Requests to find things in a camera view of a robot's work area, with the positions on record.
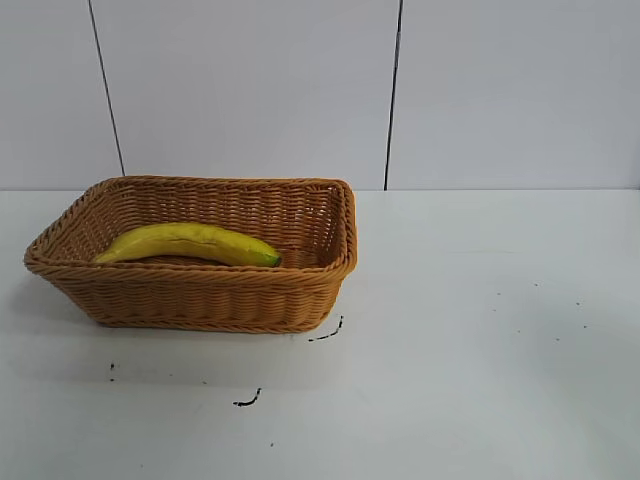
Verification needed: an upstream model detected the yellow banana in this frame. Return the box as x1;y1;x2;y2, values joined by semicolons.
93;221;284;268

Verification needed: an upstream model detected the tan woven wicker basket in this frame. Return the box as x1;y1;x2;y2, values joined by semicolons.
23;174;360;334

